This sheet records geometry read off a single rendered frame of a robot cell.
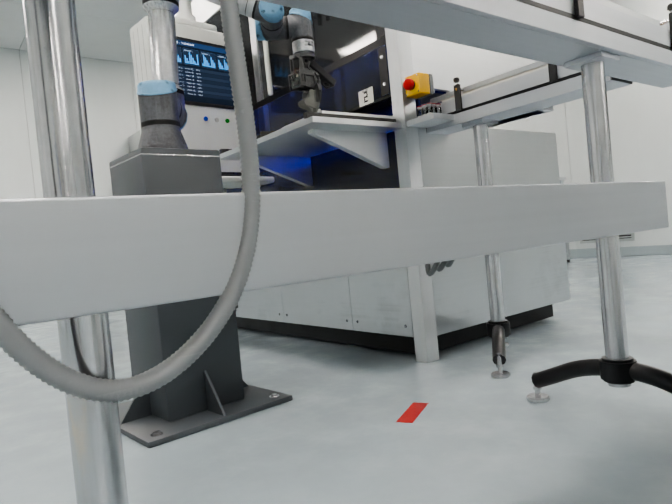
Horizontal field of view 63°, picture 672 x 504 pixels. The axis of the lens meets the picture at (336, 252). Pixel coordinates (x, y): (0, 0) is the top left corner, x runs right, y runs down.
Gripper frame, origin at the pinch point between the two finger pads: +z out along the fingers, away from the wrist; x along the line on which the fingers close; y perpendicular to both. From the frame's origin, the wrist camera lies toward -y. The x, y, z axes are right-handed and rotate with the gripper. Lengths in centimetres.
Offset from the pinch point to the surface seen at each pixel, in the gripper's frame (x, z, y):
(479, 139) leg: 33, 14, -45
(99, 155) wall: -544, -85, -76
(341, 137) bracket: 2.6, 8.2, -8.5
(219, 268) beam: 93, 45, 86
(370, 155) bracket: 2.7, 14.3, -21.2
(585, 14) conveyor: 95, 2, -2
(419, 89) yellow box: 21.5, -5.3, -29.9
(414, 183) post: 12.7, 26.2, -32.2
